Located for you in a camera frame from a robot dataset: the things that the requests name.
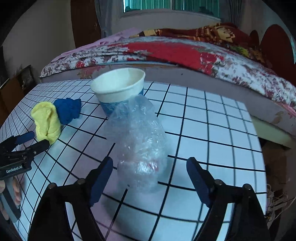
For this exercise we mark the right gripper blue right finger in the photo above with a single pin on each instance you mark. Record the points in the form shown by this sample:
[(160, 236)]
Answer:
[(201, 179)]

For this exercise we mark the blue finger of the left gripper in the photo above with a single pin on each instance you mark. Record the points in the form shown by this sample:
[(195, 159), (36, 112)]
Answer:
[(20, 139), (37, 148)]

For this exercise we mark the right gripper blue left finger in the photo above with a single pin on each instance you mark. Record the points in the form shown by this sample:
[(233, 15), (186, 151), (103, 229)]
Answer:
[(97, 179)]

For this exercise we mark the yellow knotted cloth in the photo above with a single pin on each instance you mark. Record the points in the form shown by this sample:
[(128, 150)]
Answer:
[(48, 126)]

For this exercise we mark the blue knotted cloth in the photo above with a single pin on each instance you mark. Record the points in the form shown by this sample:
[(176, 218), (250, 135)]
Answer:
[(67, 109)]

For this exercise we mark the clear plastic bag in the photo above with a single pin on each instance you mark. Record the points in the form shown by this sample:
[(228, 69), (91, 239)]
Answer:
[(140, 141)]

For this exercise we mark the blue patterned paper cup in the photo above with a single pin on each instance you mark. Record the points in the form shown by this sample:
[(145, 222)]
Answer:
[(117, 86)]

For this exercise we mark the person's left hand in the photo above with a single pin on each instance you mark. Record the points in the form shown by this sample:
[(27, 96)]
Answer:
[(7, 200)]

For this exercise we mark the wooden tv cabinet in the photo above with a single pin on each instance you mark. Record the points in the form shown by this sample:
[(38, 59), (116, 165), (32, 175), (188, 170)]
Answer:
[(14, 90)]

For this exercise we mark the white grid tablecloth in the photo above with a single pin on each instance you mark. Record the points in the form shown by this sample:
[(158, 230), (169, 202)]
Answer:
[(214, 129)]

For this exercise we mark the bed with floral sheet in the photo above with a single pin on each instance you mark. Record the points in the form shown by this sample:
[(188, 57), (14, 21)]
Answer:
[(267, 96)]

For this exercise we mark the dark wooden door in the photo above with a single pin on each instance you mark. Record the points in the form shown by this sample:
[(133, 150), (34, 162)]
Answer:
[(85, 25)]

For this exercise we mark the pink bed sheet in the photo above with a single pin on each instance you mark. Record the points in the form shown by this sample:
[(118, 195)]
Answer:
[(110, 39)]

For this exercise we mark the red patterned blanket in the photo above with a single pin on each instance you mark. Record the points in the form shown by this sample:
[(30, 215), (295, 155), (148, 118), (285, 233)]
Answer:
[(226, 35)]

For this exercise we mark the red heart-shaped headboard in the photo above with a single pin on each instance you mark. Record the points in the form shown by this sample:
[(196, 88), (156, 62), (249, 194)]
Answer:
[(277, 51)]

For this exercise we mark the grey curtain by window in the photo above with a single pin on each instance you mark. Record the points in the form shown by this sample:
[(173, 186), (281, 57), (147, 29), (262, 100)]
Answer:
[(104, 15)]

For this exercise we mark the green curtained window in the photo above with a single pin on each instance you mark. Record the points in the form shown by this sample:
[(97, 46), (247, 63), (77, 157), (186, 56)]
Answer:
[(208, 7)]

